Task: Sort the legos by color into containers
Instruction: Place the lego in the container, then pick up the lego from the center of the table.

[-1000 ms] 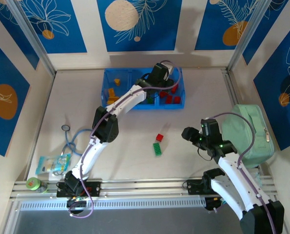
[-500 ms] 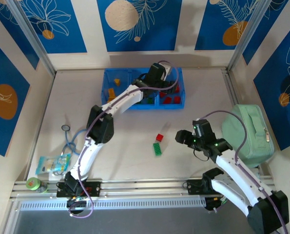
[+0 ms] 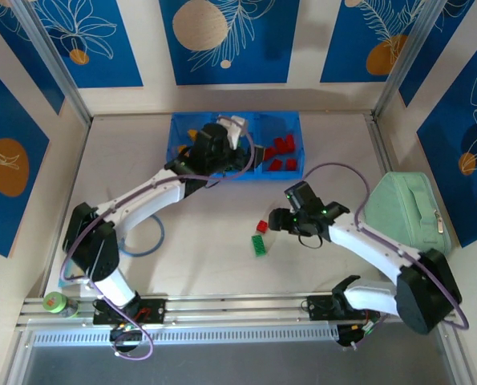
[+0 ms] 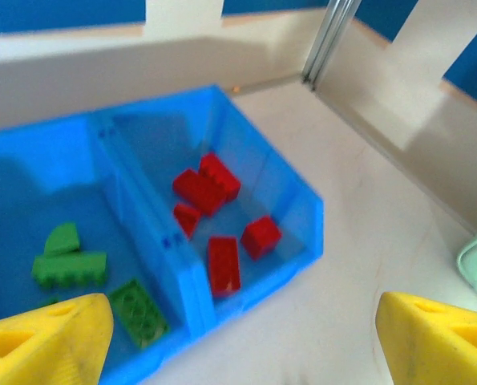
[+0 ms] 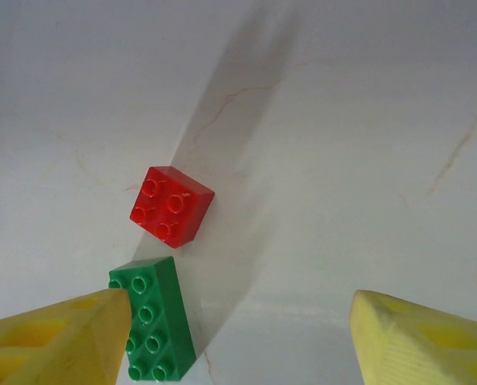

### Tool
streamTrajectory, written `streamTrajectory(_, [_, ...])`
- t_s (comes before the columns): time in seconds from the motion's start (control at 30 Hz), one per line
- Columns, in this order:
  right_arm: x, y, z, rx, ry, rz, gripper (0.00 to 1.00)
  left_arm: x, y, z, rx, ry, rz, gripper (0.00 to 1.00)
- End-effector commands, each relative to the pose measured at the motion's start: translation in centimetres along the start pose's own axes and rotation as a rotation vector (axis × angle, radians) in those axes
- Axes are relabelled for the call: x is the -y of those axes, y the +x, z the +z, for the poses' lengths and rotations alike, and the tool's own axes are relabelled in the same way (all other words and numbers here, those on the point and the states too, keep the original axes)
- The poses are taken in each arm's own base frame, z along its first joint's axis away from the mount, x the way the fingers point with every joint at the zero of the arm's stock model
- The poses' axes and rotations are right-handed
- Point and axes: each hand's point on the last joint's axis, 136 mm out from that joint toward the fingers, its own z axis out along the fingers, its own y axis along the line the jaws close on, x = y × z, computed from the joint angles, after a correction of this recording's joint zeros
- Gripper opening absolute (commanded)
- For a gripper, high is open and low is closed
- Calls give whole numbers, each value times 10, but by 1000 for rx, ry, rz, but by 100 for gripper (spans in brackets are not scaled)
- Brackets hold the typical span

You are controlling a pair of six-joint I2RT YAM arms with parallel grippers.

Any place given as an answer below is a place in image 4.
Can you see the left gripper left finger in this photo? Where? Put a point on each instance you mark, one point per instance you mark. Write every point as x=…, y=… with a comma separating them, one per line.
x=41, y=345

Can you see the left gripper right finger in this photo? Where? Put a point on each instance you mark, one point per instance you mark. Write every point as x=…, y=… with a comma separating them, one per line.
x=438, y=345

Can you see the green long stepped lego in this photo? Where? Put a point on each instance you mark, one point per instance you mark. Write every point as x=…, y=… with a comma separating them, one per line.
x=69, y=268

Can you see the green lego plate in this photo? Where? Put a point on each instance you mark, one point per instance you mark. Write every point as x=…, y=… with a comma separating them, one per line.
x=140, y=313

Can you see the small red lego wedge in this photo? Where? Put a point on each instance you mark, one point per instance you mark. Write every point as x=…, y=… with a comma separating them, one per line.
x=187, y=218

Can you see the red lego plate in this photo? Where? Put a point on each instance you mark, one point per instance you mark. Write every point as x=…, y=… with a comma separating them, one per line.
x=224, y=266

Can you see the red cube lego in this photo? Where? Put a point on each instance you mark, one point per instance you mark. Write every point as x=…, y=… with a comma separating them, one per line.
x=261, y=236

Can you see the red stepped lego block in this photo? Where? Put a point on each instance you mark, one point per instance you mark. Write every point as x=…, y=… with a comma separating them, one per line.
x=222, y=176

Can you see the blue three-compartment plastic bin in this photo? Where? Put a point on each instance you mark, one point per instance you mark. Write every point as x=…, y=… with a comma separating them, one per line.
x=142, y=160

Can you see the aluminium frame post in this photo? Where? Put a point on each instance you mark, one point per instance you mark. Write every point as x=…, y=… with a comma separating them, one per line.
x=328, y=44

